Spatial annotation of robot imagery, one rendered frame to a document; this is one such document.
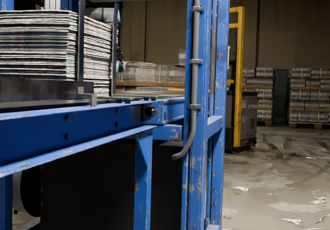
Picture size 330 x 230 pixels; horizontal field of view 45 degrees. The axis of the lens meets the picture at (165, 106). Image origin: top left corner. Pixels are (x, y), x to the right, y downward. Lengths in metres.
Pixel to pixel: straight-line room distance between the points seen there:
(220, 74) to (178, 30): 9.03
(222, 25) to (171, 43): 9.01
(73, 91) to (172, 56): 10.11
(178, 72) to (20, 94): 3.60
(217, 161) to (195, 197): 0.60
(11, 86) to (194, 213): 0.98
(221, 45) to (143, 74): 1.87
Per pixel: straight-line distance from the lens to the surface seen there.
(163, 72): 4.34
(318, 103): 9.06
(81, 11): 1.25
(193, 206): 1.56
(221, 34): 2.10
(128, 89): 3.90
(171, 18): 11.19
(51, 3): 3.49
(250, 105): 5.51
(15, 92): 0.78
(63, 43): 1.21
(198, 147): 1.51
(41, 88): 0.86
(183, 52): 4.94
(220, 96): 2.09
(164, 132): 1.52
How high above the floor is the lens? 0.85
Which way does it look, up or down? 3 degrees down
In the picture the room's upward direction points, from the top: 2 degrees clockwise
